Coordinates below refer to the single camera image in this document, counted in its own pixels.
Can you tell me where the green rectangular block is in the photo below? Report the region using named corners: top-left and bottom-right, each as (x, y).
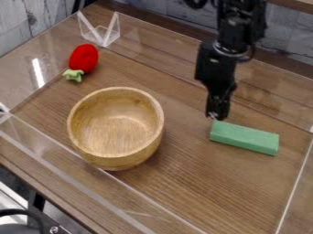
top-left (208, 121), bottom-right (279, 156)

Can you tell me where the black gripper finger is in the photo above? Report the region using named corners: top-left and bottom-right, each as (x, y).
top-left (214, 89), bottom-right (235, 121)
top-left (206, 96), bottom-right (218, 119)

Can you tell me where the black table leg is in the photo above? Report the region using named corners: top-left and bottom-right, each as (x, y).
top-left (32, 193), bottom-right (45, 211)

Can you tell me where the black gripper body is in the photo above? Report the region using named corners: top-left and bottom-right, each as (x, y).
top-left (194, 40), bottom-right (236, 98)

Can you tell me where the brown wooden bowl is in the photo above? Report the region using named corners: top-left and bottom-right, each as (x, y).
top-left (67, 87), bottom-right (164, 171)

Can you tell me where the clear acrylic tray enclosure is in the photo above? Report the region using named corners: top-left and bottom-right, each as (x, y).
top-left (0, 5), bottom-right (313, 234)

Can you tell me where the red plush strawberry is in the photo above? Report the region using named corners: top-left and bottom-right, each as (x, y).
top-left (63, 44), bottom-right (99, 82)

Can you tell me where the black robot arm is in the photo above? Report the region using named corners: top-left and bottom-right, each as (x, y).
top-left (194, 0), bottom-right (266, 121)

